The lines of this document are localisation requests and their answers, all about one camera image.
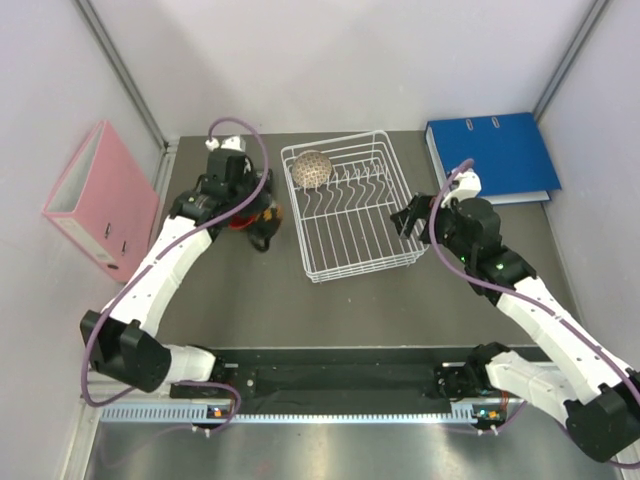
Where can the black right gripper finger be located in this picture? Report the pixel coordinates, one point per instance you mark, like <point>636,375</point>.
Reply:
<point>411,228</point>
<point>418,208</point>

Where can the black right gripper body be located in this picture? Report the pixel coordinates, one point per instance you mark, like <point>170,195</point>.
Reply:
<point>445,221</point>

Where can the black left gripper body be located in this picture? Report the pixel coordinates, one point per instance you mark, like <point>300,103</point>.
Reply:
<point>249,193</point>

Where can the black orange patterned mug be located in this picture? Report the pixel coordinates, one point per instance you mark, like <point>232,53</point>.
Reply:
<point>260,228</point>

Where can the beige patterned bowl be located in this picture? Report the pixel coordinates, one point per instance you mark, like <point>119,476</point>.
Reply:
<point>311,169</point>

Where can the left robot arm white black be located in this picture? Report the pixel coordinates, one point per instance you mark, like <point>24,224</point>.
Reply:
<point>120,340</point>

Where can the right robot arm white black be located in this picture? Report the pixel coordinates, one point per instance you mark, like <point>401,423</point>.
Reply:
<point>590,392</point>

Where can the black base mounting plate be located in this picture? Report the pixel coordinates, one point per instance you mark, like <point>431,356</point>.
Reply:
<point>432,372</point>

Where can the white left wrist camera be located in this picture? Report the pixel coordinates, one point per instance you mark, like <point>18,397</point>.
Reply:
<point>234,142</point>

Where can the white wire dish rack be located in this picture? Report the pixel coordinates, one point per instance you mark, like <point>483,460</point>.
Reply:
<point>344,227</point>

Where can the blue ring binder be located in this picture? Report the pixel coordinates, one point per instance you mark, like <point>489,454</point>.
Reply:
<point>509,153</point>

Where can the pink ring binder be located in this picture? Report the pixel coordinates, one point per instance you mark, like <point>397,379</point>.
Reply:
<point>104,204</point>

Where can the grey slotted cable duct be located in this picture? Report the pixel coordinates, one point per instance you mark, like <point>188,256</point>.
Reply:
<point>212,414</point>

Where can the aluminium frame rail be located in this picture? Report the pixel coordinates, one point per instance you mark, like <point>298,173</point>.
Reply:
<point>102,388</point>

